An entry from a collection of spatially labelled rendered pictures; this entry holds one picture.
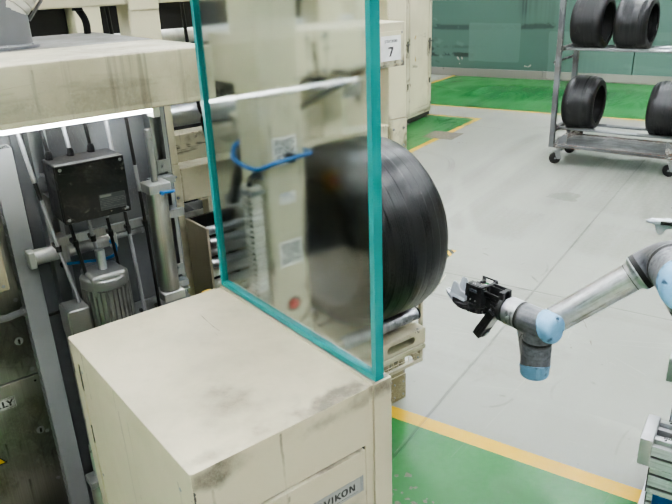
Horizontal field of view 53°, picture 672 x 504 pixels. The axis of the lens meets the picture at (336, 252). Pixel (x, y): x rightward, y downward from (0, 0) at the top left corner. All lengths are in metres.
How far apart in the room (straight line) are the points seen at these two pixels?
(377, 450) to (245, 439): 0.29
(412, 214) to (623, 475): 1.64
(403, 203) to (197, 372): 0.86
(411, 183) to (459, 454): 1.49
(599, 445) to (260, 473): 2.31
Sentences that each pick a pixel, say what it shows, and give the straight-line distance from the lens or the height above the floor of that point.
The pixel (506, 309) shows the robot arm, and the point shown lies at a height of 1.12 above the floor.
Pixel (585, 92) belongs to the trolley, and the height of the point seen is 0.75.
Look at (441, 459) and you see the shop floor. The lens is 3.06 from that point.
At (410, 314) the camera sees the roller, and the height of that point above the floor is 0.91.
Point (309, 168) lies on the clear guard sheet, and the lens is 1.19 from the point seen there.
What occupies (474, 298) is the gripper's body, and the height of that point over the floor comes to 1.12.
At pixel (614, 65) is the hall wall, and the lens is 13.07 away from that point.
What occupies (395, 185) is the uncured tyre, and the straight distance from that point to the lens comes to 1.91.
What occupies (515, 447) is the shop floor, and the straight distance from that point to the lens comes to 3.17.
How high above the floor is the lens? 1.93
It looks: 22 degrees down
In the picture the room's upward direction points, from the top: 2 degrees counter-clockwise
